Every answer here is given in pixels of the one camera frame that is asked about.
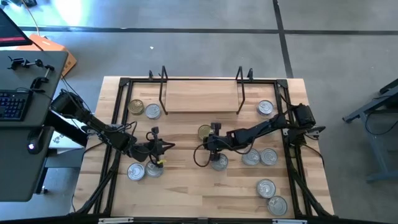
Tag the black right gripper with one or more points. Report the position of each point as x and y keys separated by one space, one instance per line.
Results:
x=215 y=141

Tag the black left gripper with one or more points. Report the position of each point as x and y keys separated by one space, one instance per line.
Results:
x=155 y=147

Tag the green tuna can gold lid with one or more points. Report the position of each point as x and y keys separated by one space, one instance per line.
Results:
x=136 y=107
x=202 y=131

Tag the blue albacore tuna can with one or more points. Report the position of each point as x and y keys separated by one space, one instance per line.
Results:
x=136 y=171
x=222 y=165
x=265 y=108
x=250 y=156

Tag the teal tuna can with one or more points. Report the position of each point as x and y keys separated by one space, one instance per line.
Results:
x=153 y=111
x=151 y=171
x=265 y=188

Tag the green tuna can silver lid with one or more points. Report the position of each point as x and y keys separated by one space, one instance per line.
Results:
x=277 y=205
x=268 y=156

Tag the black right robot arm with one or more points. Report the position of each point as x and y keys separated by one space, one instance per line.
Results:
x=264 y=127

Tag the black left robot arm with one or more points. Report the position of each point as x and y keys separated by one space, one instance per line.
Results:
x=102 y=130

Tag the yellow tag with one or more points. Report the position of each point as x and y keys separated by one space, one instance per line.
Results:
x=161 y=161

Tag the white printed box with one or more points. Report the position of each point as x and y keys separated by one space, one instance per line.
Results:
x=66 y=141

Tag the black computer mouse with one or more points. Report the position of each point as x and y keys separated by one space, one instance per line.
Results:
x=35 y=140

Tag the black desk clamp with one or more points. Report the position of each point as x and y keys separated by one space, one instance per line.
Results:
x=37 y=82
x=15 y=63

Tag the orange cardboard box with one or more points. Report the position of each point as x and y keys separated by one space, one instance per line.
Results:
x=56 y=49

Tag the grey desk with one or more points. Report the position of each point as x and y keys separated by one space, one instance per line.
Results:
x=18 y=174

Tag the black keyboard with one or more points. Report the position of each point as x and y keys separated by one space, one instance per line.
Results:
x=14 y=105

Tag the blue-grey metal table stand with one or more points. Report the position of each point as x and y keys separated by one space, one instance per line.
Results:
x=377 y=152

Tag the black monitor red stripe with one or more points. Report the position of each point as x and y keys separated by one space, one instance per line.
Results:
x=12 y=31

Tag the short black metal post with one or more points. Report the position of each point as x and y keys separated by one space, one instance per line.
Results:
x=249 y=74
x=150 y=75

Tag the black metal table frame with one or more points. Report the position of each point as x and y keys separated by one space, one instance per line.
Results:
x=125 y=82

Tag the silver metal bracket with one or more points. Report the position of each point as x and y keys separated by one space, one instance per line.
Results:
x=289 y=221
x=115 y=220

